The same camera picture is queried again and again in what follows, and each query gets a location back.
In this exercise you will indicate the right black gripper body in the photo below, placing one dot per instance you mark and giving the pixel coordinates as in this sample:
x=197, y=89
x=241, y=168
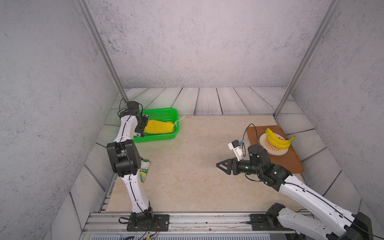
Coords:
x=246, y=167

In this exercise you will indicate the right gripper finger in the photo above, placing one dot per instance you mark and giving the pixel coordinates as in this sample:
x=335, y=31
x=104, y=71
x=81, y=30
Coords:
x=225, y=163
x=226, y=169

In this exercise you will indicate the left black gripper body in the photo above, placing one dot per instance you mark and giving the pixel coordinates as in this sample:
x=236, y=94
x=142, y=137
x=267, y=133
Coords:
x=140, y=129

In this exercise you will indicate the yellow shorts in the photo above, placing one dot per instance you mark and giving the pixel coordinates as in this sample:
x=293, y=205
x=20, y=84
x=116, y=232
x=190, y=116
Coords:
x=155, y=127

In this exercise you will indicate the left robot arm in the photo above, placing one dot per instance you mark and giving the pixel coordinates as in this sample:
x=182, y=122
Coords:
x=125, y=158

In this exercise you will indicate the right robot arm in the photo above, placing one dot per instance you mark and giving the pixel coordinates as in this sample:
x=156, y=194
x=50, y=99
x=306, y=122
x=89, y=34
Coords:
x=329, y=222

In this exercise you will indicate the white patterned plate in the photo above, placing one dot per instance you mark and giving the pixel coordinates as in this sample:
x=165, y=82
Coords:
x=272, y=150

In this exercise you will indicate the brown wooden tray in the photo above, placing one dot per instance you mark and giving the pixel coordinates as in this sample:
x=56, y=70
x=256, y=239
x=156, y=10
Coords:
x=290, y=161

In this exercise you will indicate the yellow banana bunch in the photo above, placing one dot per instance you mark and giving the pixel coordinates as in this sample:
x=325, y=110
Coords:
x=277, y=142

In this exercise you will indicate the green plastic basket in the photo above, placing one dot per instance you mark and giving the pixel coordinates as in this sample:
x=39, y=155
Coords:
x=164, y=115

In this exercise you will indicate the green snack packet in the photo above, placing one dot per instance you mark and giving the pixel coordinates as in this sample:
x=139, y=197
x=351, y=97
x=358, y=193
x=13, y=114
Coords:
x=145, y=164

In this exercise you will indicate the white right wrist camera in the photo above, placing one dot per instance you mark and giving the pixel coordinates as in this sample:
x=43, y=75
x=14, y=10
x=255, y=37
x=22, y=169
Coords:
x=237, y=147

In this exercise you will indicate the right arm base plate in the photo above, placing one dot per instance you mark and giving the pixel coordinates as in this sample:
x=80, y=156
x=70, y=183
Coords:
x=263, y=222

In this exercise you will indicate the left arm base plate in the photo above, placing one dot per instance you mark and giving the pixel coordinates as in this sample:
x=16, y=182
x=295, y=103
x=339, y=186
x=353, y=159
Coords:
x=153, y=223

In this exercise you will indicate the left aluminium corner post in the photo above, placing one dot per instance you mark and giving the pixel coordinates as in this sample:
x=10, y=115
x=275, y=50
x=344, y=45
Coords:
x=84, y=10

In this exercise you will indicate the aluminium corner post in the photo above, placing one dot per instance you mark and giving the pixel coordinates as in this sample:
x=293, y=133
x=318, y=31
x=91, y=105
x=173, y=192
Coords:
x=84, y=10
x=326, y=21

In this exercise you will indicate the aluminium front rail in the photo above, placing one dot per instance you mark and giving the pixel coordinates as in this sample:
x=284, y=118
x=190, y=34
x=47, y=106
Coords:
x=183, y=226

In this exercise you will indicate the right aluminium corner post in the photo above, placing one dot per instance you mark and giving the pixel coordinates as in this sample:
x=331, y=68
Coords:
x=326, y=21

